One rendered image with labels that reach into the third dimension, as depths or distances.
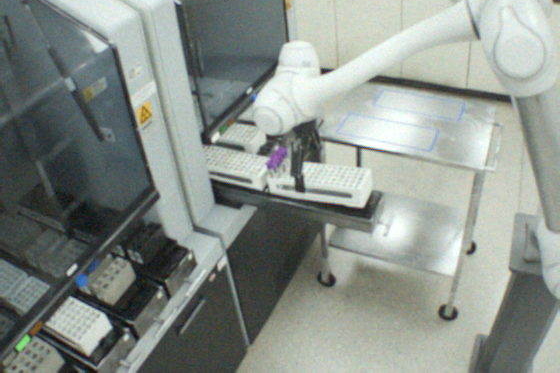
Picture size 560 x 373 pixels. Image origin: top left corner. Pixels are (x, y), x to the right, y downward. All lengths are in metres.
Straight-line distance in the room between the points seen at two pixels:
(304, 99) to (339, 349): 1.24
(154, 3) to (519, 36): 0.83
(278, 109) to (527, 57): 0.53
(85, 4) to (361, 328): 1.63
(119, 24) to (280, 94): 0.40
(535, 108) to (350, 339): 1.38
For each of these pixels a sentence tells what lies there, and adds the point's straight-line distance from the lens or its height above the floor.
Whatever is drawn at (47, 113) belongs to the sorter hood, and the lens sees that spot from 1.00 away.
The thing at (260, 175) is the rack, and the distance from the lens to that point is 1.48.
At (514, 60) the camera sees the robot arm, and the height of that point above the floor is 1.40.
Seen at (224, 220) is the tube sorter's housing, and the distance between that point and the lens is 1.54.
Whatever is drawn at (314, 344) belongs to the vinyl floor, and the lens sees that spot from 2.08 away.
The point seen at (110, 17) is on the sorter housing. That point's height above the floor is 1.45.
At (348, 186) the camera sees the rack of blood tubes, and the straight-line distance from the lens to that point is 1.38.
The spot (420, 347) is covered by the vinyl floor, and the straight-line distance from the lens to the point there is 2.09.
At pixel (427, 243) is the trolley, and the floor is 0.28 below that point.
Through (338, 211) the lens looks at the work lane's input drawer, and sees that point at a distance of 1.42.
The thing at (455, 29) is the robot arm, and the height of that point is 1.37.
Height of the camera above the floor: 1.74
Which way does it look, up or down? 35 degrees down
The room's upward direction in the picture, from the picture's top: 7 degrees counter-clockwise
